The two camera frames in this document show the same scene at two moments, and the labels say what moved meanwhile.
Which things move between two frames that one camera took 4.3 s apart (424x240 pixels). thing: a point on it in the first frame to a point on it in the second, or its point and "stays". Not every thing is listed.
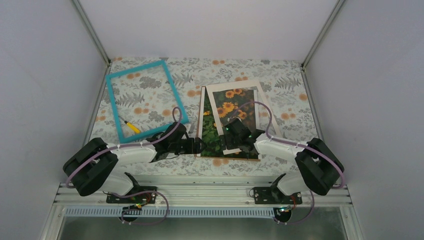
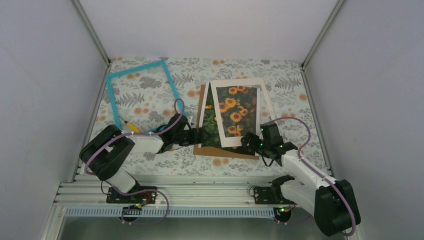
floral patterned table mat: x=142 y=98 stays
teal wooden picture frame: x=176 y=94 stays
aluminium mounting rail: x=203 y=195 stays
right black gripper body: x=229 y=145 to x=261 y=149
